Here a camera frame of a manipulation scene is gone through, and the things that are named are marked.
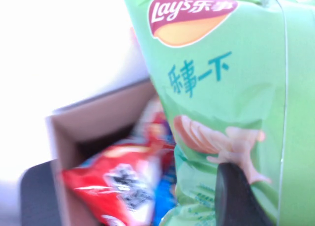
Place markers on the red snack bag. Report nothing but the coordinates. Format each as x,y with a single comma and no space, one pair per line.
118,184

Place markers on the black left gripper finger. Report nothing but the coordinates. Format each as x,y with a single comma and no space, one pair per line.
236,199

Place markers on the pale green Lay's chips bag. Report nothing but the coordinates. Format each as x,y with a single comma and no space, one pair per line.
221,88

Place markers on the brown cardboard box F2 print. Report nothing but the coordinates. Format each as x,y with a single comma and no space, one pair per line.
73,137

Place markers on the blue snack bag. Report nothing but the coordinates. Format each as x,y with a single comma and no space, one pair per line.
165,194

